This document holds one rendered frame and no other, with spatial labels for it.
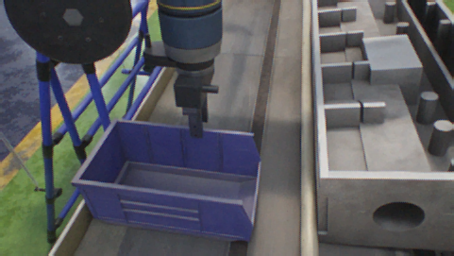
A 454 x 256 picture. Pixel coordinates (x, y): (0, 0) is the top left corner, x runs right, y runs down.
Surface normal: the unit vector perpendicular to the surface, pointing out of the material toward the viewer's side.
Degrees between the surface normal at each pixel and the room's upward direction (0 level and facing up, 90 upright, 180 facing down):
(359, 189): 90
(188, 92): 90
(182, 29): 90
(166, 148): 88
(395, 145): 10
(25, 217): 0
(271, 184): 0
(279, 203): 0
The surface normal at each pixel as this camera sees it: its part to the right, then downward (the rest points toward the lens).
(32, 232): 0.00, -0.76
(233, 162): -0.17, 0.61
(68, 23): 0.33, 0.62
